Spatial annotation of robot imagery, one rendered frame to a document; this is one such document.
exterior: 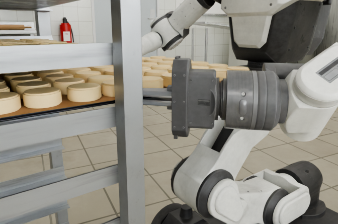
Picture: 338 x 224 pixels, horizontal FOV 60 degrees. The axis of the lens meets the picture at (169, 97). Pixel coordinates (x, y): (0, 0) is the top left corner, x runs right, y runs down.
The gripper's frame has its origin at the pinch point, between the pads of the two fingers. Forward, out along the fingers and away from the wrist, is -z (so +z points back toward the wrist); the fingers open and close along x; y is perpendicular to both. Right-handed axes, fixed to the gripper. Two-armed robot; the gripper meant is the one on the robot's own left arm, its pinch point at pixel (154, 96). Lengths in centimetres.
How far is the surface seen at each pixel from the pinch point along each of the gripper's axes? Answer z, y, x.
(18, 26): -228, -285, 12
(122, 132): -3.0, 6.9, -3.6
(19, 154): -39.5, -18.8, -21.1
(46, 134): -11.4, 12.0, -2.6
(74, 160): -86, -132, -80
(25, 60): -12.4, 13.0, 6.8
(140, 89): -0.8, 5.6, 2.2
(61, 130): -10.0, 10.6, -2.5
